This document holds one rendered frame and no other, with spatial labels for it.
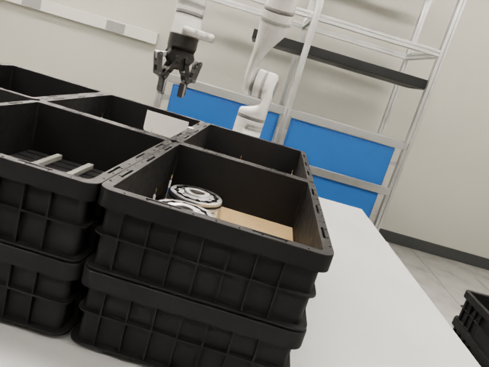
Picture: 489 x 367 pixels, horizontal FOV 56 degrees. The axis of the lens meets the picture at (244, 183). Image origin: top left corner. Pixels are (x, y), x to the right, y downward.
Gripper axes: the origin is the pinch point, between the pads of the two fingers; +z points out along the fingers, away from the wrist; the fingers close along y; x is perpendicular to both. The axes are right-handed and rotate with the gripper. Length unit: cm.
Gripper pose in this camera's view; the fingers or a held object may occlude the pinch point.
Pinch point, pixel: (171, 89)
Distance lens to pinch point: 123.9
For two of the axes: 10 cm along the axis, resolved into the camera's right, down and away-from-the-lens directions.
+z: -2.7, 9.3, 2.4
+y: -7.4, -0.4, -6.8
